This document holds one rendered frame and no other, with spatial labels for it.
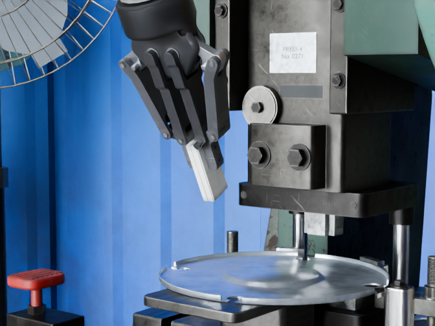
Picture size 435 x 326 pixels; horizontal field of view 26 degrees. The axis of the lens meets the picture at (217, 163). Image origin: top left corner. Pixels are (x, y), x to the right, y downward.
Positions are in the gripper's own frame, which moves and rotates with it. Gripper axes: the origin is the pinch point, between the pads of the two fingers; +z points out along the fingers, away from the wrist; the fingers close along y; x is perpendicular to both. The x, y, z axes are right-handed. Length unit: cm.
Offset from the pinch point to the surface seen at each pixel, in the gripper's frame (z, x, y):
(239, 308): 15.6, -4.3, 2.0
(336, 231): 23.5, 21.4, -0.4
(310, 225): 22.3, 20.7, -3.7
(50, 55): 10, 50, -73
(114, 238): 105, 111, -145
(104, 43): 48, 139, -148
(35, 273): 20.1, 0.3, -36.8
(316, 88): 3.0, 23.8, 0.5
